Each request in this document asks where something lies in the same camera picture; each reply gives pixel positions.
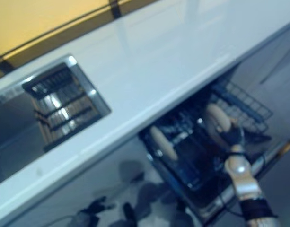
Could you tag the cream ceramic plate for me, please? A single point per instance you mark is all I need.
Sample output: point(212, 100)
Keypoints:
point(217, 123)
point(163, 144)

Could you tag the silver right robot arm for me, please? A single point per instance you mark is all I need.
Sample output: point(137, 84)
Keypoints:
point(244, 179)

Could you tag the white cabinet panel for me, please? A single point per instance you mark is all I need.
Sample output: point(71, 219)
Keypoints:
point(265, 54)

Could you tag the dark window frame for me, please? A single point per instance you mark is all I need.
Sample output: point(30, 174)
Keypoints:
point(52, 30)

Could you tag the stainless steel sink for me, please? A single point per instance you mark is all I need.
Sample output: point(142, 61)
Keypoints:
point(12, 132)

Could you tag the dark grey robot body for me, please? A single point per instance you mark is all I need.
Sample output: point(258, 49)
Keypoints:
point(144, 196)

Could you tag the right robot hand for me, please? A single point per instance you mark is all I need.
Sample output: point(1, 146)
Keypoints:
point(234, 136)

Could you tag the black dish drying rack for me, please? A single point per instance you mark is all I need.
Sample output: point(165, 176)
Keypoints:
point(62, 106)

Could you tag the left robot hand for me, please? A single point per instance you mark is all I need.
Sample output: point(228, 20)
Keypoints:
point(97, 205)

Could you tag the narrow white cabinet door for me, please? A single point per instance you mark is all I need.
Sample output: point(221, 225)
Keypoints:
point(52, 203)

